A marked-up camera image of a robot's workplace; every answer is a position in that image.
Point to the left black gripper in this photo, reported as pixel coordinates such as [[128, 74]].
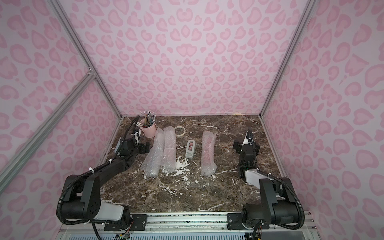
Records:
[[142, 147]]

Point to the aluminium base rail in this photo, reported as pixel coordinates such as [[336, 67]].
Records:
[[166, 226]]

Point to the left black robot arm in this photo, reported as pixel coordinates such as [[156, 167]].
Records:
[[80, 201]]

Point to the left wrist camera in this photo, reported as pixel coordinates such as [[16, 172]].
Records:
[[136, 138]]

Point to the white tape dispenser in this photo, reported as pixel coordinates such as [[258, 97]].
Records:
[[190, 149]]

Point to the pink pencil cup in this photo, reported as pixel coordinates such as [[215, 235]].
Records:
[[148, 132]]

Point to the grey stapler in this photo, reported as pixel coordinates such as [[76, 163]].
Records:
[[117, 143]]

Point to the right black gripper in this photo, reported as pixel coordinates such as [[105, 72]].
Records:
[[245, 147]]

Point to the bubble wrap sheet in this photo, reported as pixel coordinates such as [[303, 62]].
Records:
[[169, 161], [153, 160], [208, 165]]

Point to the tape roll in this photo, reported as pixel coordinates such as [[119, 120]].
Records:
[[180, 131]]

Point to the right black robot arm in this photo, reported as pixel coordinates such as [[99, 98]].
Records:
[[279, 204]]

